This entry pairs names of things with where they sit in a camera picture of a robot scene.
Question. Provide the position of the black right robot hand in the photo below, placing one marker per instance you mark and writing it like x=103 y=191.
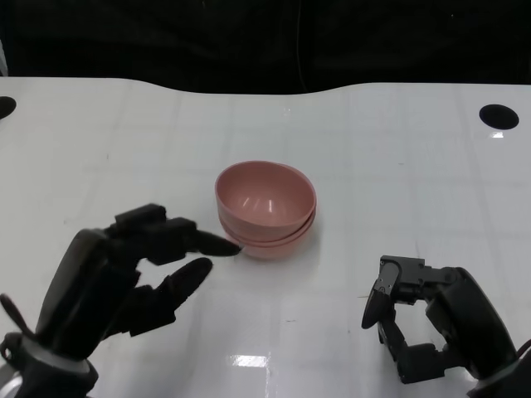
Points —
x=469 y=315

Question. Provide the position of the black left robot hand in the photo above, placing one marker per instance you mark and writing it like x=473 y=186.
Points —
x=83 y=282

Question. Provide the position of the pink plastic bowl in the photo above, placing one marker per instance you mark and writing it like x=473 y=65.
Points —
x=269 y=252
x=269 y=238
x=265 y=195

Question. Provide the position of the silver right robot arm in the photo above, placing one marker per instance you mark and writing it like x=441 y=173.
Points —
x=506 y=383

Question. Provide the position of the black round table grommet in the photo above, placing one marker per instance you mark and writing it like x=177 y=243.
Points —
x=6 y=108
x=499 y=116

